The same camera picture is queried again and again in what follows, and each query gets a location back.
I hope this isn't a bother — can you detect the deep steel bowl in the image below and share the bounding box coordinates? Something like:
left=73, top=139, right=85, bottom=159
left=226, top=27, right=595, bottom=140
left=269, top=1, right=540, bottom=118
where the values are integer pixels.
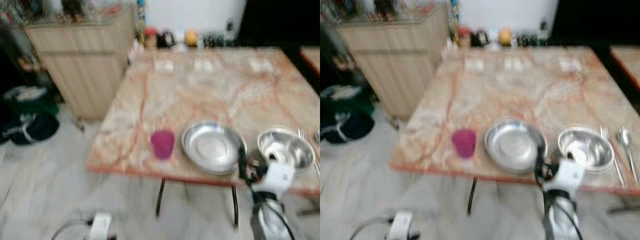
left=257, top=127, right=316, bottom=174
left=558, top=126, right=615, bottom=174

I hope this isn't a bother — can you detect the steel plate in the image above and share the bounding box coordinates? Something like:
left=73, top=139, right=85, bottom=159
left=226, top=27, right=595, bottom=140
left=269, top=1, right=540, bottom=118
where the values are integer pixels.
left=181, top=119, right=247, bottom=176
left=484, top=118, right=548, bottom=174

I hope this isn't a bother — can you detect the pink plastic cup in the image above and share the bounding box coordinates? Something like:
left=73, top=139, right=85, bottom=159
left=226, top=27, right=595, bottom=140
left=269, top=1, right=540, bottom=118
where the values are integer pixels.
left=150, top=129, right=176, bottom=161
left=452, top=127, right=478, bottom=159

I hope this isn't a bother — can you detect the black table leg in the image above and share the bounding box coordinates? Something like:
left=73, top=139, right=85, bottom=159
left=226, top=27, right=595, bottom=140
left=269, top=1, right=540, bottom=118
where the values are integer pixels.
left=230, top=185, right=241, bottom=229
left=466, top=176, right=479, bottom=216
left=154, top=177, right=167, bottom=219

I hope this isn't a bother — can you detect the steel fork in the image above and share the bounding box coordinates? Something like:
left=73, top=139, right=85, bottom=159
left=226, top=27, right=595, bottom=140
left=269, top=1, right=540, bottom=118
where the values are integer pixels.
left=599, top=124, right=627, bottom=188
left=297, top=126, right=321, bottom=179

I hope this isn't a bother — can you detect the dark blue bag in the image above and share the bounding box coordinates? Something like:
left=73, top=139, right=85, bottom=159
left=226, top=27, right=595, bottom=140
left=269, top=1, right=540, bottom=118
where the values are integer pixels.
left=2, top=111, right=61, bottom=146
left=320, top=110, right=376, bottom=145

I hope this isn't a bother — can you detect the green bag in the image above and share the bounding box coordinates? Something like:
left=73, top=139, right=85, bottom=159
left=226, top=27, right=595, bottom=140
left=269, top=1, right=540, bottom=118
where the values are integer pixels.
left=320, top=83, right=375, bottom=115
left=2, top=84, right=60, bottom=117

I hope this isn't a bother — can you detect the black jar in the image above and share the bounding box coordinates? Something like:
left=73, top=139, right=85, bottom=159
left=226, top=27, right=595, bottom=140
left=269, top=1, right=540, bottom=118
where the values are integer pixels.
left=157, top=31, right=176, bottom=50
left=473, top=30, right=491, bottom=49

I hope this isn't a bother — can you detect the red lidded jar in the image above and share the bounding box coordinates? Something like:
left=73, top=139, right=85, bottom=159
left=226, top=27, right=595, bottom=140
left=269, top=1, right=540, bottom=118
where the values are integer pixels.
left=456, top=26, right=472, bottom=49
left=143, top=27, right=159, bottom=50

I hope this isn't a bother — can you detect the light wooden cabinet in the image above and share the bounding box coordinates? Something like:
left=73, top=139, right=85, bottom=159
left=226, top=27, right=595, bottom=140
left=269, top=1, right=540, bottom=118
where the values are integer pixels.
left=335, top=5, right=451, bottom=120
left=23, top=7, right=137, bottom=121

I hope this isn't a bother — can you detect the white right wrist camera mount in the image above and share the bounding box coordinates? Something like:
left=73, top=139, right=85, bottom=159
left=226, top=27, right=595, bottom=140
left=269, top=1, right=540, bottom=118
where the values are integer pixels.
left=543, top=158, right=586, bottom=194
left=251, top=160, right=296, bottom=196

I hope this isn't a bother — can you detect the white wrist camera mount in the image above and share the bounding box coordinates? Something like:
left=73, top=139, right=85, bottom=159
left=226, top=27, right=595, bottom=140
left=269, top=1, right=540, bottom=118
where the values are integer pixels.
left=251, top=160, right=296, bottom=196
left=543, top=158, right=586, bottom=194
left=390, top=210, right=414, bottom=240
left=89, top=212, right=113, bottom=240

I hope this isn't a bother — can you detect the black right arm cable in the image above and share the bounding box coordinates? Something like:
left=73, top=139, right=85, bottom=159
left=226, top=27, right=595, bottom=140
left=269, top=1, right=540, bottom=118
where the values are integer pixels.
left=265, top=200, right=297, bottom=240
left=555, top=200, right=585, bottom=240

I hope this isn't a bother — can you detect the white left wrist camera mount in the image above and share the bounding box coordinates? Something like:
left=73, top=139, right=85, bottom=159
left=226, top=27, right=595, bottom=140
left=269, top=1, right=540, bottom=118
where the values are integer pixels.
left=89, top=212, right=113, bottom=240
left=390, top=210, right=414, bottom=240

